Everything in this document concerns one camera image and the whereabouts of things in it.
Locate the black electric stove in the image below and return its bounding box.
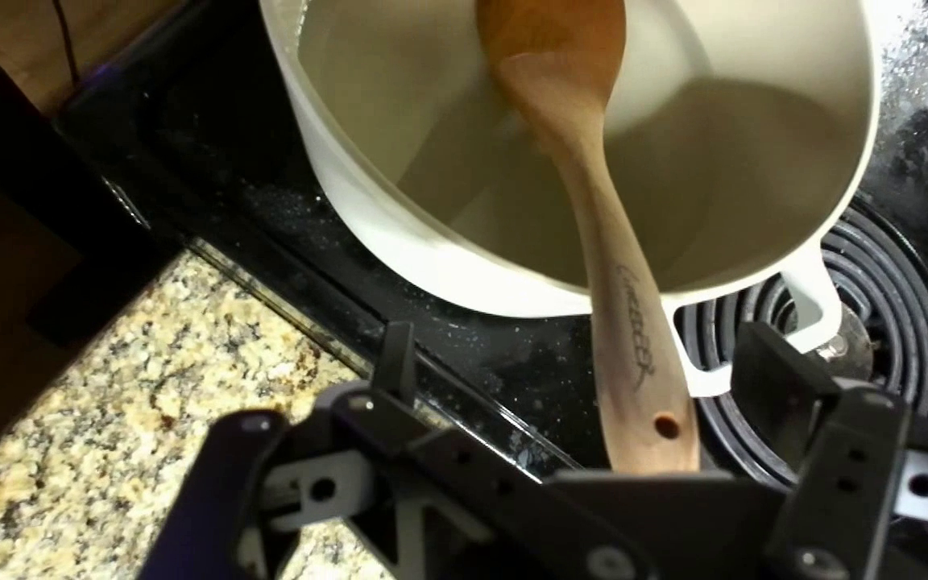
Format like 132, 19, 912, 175
62, 0, 928, 473

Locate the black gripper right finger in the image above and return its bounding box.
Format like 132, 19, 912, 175
735, 321, 928, 580

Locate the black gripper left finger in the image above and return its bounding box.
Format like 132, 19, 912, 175
140, 321, 544, 580

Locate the wooden cooking spatula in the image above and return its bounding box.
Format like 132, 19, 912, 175
475, 0, 698, 473

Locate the white cooking pot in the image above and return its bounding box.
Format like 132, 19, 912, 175
256, 0, 884, 399

